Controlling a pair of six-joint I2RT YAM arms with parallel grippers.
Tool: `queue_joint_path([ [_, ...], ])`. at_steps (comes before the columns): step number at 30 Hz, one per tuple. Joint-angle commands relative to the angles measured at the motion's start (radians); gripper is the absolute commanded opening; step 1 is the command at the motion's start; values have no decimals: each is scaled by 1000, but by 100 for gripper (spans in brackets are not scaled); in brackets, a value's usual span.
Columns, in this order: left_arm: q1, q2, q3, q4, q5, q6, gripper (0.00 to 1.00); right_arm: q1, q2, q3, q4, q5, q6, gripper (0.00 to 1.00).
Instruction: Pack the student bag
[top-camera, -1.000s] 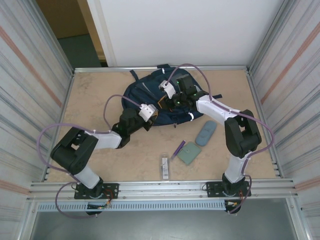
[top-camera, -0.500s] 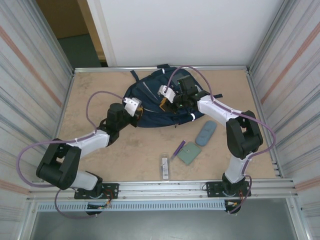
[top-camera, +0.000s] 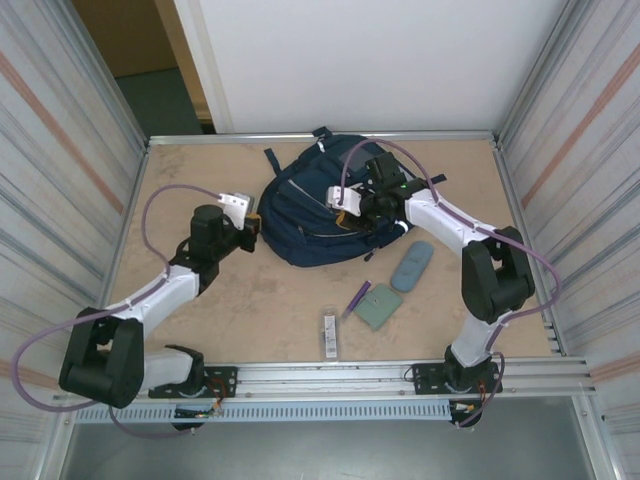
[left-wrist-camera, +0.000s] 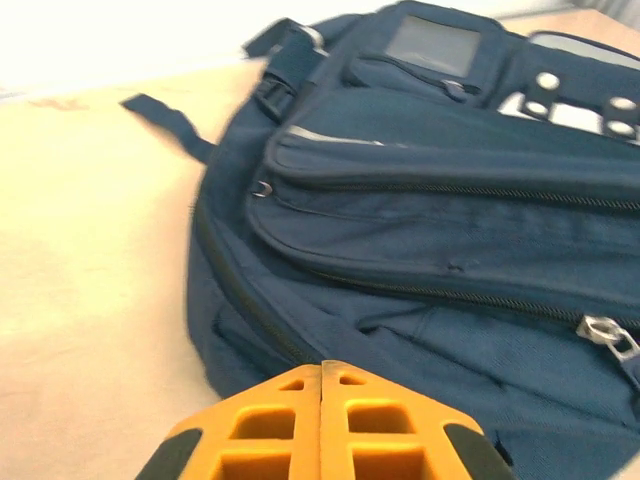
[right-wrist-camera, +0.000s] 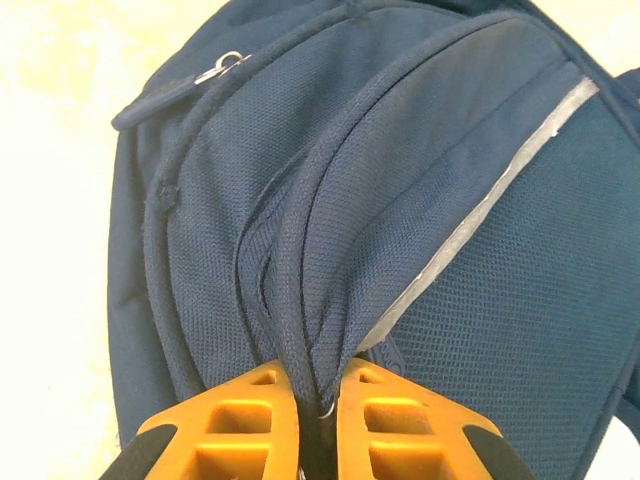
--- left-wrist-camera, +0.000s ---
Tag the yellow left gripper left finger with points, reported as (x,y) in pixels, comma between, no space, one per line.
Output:
(270,425)

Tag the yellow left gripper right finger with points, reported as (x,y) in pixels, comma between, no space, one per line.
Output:
(380,425)

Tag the navy blue backpack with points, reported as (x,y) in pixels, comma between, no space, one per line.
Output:
(425,225)

